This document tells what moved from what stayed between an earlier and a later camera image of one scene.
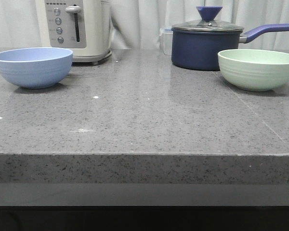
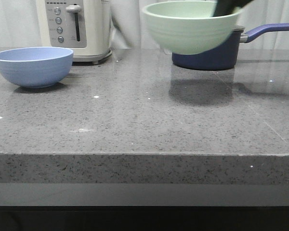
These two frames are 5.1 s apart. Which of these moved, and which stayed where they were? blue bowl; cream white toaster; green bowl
Moved: green bowl
Stayed: blue bowl; cream white toaster
